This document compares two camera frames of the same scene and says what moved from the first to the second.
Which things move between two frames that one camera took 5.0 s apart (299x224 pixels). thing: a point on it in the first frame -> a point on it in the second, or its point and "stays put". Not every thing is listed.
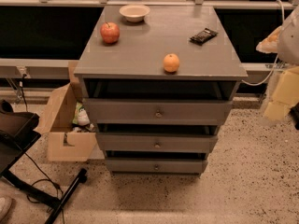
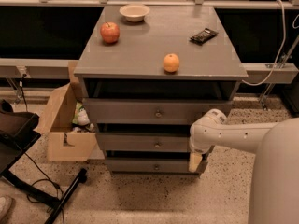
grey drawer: (156, 142) stays put
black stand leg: (39, 194) stays put
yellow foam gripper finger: (285, 97) -> (194, 161)
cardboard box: (64, 144) stays put
